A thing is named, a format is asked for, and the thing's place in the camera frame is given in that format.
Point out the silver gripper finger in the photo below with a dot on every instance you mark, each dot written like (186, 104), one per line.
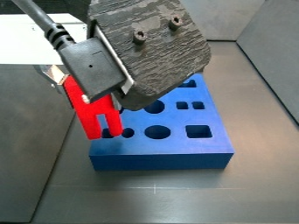
(54, 76)

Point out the red two-legged peg block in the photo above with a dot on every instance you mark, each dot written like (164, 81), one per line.
(88, 111)

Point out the blue foam shape board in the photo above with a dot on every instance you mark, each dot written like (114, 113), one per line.
(174, 134)

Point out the black USB cable plug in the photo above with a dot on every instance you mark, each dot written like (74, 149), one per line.
(86, 59)

